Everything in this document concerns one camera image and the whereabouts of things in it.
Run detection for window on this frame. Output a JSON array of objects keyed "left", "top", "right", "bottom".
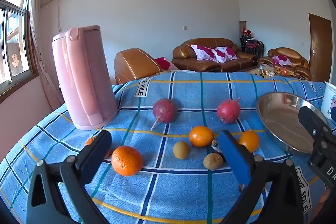
[{"left": 0, "top": 0, "right": 37, "bottom": 94}]

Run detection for smooth orange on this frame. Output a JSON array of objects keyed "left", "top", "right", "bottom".
[
  {"left": 238, "top": 131, "right": 260, "bottom": 153},
  {"left": 189, "top": 126, "right": 214, "bottom": 147}
]

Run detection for brown kiwi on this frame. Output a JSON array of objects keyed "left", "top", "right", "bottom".
[
  {"left": 173, "top": 141, "right": 190, "bottom": 160},
  {"left": 203, "top": 153, "right": 223, "bottom": 169}
]

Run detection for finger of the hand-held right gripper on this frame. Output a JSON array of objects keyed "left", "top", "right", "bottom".
[{"left": 298, "top": 106, "right": 336, "bottom": 159}]

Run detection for stacked dark chairs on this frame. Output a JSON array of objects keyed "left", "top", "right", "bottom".
[{"left": 240, "top": 35, "right": 265, "bottom": 58}]

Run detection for purple round radish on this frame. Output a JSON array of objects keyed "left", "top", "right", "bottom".
[{"left": 151, "top": 98, "right": 178, "bottom": 131}]

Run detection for wooden coffee table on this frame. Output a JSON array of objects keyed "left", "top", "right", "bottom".
[{"left": 240, "top": 64, "right": 297, "bottom": 79}]

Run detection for stainless steel bowl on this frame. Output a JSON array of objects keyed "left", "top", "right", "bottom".
[{"left": 256, "top": 92, "right": 331, "bottom": 154}]

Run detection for bumpy orange tangerine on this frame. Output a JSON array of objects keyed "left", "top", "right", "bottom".
[
  {"left": 111, "top": 145, "right": 143, "bottom": 177},
  {"left": 85, "top": 136, "right": 111, "bottom": 159}
]

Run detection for brown leather small sofa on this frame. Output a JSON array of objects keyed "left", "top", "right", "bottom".
[{"left": 259, "top": 47, "right": 311, "bottom": 80}]

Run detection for brown leather long sofa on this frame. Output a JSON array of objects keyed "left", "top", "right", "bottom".
[{"left": 172, "top": 38, "right": 258, "bottom": 73}]

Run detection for white cartoon cup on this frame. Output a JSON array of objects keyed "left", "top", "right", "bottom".
[{"left": 321, "top": 81, "right": 336, "bottom": 125}]

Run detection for blue plaid blanket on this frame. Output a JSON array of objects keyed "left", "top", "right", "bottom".
[{"left": 0, "top": 71, "right": 336, "bottom": 224}]

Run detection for red round radish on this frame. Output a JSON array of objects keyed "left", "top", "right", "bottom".
[{"left": 217, "top": 97, "right": 241, "bottom": 124}]

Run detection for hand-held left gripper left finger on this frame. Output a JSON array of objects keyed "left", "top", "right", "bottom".
[{"left": 26, "top": 130, "right": 112, "bottom": 224}]

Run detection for brown leather armchair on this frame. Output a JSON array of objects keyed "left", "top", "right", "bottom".
[{"left": 114, "top": 48, "right": 163, "bottom": 85}]

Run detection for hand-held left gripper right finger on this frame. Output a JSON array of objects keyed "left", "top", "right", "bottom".
[{"left": 217, "top": 130, "right": 313, "bottom": 224}]

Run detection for white pillow with red flowers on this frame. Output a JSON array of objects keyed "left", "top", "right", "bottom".
[
  {"left": 211, "top": 47, "right": 239, "bottom": 63},
  {"left": 191, "top": 45, "right": 218, "bottom": 63}
]

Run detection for small white red flower pillow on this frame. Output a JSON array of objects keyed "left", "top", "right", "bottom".
[{"left": 272, "top": 55, "right": 293, "bottom": 66}]

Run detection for brown wooden door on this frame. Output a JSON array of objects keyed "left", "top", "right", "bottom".
[{"left": 308, "top": 13, "right": 332, "bottom": 83}]

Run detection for pink electric kettle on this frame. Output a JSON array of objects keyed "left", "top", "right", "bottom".
[{"left": 52, "top": 25, "right": 118, "bottom": 131}]

